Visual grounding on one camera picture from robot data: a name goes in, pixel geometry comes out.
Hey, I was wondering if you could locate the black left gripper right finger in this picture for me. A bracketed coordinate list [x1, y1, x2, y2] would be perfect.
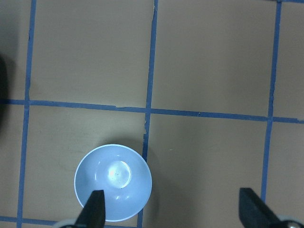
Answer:
[238, 188, 281, 228]

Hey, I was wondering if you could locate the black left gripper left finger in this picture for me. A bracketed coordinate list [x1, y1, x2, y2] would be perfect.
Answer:
[74, 190, 105, 228]

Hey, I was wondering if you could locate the blue bowl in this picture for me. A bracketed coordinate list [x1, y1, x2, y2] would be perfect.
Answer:
[74, 144, 152, 222]

